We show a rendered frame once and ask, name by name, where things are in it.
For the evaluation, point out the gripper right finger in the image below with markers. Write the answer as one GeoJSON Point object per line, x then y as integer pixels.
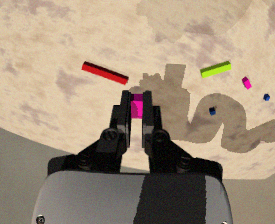
{"type": "Point", "coordinates": [167, 156]}

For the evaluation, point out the magenta rod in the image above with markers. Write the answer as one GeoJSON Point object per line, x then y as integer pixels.
{"type": "Point", "coordinates": [136, 105]}
{"type": "Point", "coordinates": [246, 82]}

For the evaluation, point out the lime green rod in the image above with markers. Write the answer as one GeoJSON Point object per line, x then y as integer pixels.
{"type": "Point", "coordinates": [215, 69]}

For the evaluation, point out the small blue block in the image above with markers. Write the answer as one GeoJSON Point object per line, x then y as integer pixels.
{"type": "Point", "coordinates": [212, 111]}
{"type": "Point", "coordinates": [266, 97]}

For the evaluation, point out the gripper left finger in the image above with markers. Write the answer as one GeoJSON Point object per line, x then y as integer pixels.
{"type": "Point", "coordinates": [101, 155]}

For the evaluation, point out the red rod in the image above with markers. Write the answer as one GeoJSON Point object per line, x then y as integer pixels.
{"type": "Point", "coordinates": [103, 72]}

